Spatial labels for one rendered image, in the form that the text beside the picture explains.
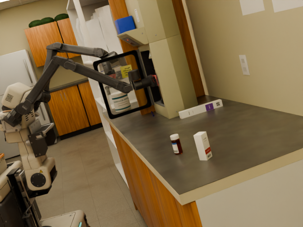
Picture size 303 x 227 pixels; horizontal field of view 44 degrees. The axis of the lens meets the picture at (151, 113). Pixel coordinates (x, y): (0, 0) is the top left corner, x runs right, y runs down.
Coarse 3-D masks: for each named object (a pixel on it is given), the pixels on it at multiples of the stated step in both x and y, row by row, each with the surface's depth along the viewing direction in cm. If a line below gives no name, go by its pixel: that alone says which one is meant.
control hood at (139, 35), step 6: (132, 30) 214; (138, 30) 215; (144, 30) 216; (120, 36) 235; (126, 36) 224; (132, 36) 215; (138, 36) 216; (144, 36) 217; (138, 42) 222; (144, 42) 217
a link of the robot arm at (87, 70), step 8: (64, 64) 223; (72, 64) 224; (80, 64) 228; (80, 72) 228; (88, 72) 228; (96, 72) 229; (96, 80) 230; (104, 80) 230; (112, 80) 230; (120, 88) 231
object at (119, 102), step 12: (96, 60) 242; (120, 60) 245; (132, 60) 248; (108, 72) 244; (120, 72) 246; (108, 96) 246; (120, 96) 248; (132, 96) 251; (144, 96) 253; (120, 108) 249; (132, 108) 252
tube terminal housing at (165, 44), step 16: (128, 0) 233; (144, 0) 214; (160, 0) 219; (144, 16) 215; (160, 16) 217; (160, 32) 219; (176, 32) 232; (144, 48) 232; (160, 48) 220; (176, 48) 229; (160, 64) 221; (176, 64) 227; (160, 80) 222; (176, 80) 225; (176, 96) 226; (192, 96) 240; (160, 112) 245; (176, 112) 228
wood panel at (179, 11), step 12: (108, 0) 247; (120, 0) 247; (180, 0) 257; (120, 12) 248; (180, 12) 258; (180, 24) 259; (132, 48) 253; (192, 48) 264; (192, 60) 265; (192, 72) 266
